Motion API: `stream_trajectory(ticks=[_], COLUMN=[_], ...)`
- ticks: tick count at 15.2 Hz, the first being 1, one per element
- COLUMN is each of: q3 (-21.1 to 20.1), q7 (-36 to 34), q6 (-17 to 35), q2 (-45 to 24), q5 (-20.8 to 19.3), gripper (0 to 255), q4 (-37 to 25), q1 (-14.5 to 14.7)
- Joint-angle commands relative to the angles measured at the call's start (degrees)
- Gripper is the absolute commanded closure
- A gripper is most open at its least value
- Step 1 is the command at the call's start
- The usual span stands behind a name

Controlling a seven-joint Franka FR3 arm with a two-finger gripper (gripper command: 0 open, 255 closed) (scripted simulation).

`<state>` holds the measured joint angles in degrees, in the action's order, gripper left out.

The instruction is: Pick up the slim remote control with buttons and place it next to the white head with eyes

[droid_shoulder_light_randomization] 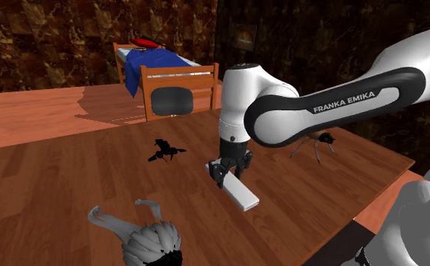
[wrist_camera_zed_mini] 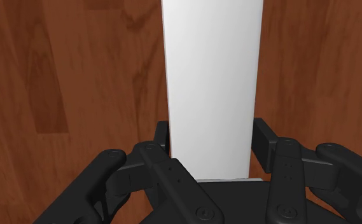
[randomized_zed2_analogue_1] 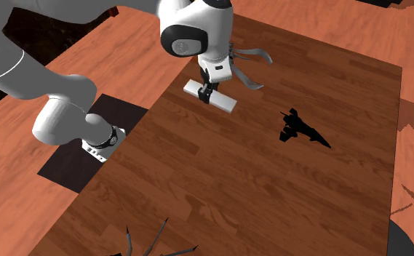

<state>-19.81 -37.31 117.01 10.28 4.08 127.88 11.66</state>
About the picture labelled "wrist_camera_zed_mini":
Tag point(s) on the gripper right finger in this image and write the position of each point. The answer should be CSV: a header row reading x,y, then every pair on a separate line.
x,y
287,173

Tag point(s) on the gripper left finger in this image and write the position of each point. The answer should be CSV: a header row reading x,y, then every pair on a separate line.
x,y
168,173

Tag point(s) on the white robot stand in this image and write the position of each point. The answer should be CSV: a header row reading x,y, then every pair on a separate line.
x,y
211,86

